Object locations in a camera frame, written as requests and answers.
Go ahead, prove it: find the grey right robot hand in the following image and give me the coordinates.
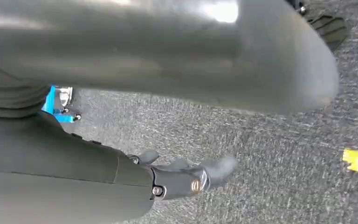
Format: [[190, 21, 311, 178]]
[[0, 0, 341, 224]]

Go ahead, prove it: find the right arm ribbed grey sleeve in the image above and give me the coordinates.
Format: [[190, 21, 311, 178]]
[[0, 57, 50, 119]]

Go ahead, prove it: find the blue metal bracket with bolts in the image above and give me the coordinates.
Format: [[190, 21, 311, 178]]
[[41, 85, 82, 124]]

